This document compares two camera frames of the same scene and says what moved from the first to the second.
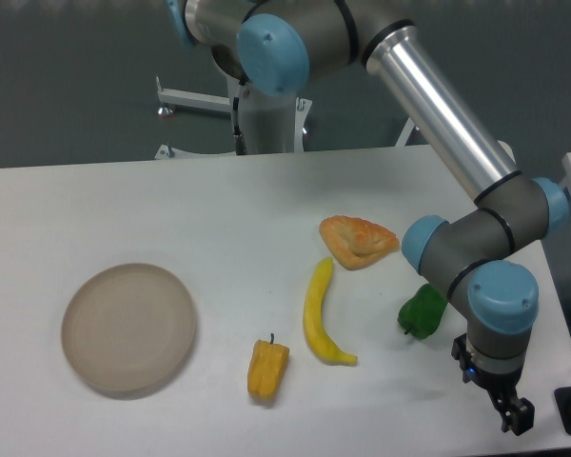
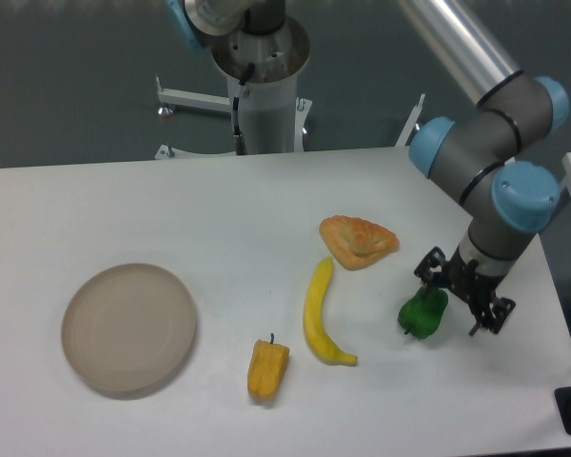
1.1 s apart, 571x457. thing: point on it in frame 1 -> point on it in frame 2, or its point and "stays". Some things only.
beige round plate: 128,327 stays
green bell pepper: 421,314 stays
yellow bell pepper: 266,367 stays
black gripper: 517,414 -> 475,290
